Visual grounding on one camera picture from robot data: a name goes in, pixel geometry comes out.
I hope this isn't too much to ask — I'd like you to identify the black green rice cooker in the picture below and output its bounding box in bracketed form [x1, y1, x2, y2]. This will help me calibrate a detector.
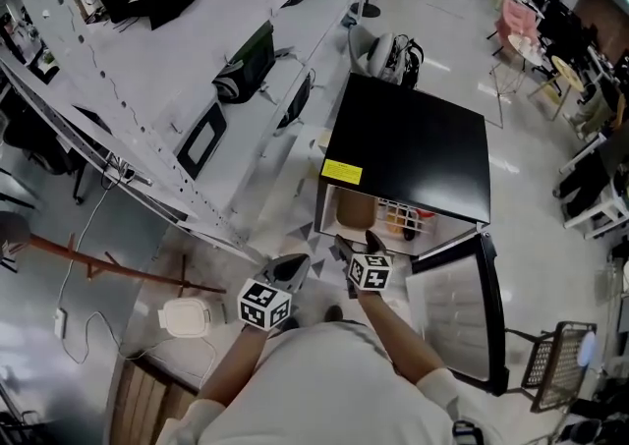
[211, 20, 276, 104]

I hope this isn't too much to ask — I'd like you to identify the pink chair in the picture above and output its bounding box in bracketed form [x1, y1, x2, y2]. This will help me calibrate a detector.
[486, 0, 540, 59]

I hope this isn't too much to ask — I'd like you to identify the brown wooden coat rack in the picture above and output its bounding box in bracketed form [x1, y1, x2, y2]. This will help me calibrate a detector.
[0, 231, 227, 297]

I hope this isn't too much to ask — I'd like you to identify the person's white shirt torso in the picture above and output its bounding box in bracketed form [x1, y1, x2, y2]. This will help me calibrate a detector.
[154, 322, 487, 445]

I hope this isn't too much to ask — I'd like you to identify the white rice cooker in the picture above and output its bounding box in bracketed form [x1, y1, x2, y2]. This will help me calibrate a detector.
[174, 98, 228, 182]

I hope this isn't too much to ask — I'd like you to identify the white power cable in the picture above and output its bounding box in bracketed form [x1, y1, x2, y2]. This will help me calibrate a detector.
[57, 177, 217, 365]

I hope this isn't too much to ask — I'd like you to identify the black backpack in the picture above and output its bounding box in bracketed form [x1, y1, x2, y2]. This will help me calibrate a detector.
[387, 33, 425, 89]

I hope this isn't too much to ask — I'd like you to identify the grey padded chair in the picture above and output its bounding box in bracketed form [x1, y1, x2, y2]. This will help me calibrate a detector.
[348, 25, 394, 79]

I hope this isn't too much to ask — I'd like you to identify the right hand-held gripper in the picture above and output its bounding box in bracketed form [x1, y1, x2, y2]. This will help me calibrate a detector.
[333, 230, 393, 300]

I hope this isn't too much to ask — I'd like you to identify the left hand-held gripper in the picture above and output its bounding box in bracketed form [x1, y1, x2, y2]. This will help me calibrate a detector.
[238, 253, 311, 332]

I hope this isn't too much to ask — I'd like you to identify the beige translucent plastic container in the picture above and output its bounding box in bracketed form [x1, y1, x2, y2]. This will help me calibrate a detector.
[335, 189, 378, 230]

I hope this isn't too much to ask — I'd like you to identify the person's right forearm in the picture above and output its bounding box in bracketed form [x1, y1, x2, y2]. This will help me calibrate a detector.
[356, 288, 446, 378]

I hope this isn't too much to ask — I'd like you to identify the round white side table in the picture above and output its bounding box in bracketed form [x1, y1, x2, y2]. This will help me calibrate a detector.
[488, 32, 546, 130]

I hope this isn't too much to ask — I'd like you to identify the black mini fridge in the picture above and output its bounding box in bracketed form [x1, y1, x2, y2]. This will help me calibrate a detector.
[313, 72, 510, 396]

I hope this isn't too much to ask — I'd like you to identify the white rectangular table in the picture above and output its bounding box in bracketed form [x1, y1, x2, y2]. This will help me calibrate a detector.
[559, 133, 629, 241]

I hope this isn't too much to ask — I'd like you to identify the round yellow wooden table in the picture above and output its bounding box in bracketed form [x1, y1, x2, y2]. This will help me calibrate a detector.
[528, 54, 586, 123]

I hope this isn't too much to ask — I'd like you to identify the person's left forearm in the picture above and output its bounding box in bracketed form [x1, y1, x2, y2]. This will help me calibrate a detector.
[196, 324, 269, 405]

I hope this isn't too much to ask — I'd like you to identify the white triangle-patterned small table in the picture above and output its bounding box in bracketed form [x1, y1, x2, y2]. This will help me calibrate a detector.
[255, 123, 355, 282]

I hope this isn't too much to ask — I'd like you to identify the black wire basket stand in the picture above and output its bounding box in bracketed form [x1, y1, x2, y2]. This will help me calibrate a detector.
[505, 320, 599, 415]

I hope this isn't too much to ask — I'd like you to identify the wooden slatted bench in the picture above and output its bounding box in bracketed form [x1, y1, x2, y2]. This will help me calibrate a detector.
[110, 359, 198, 445]

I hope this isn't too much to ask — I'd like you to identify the white metal shelving rack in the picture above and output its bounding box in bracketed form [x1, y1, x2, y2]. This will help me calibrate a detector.
[0, 0, 374, 265]

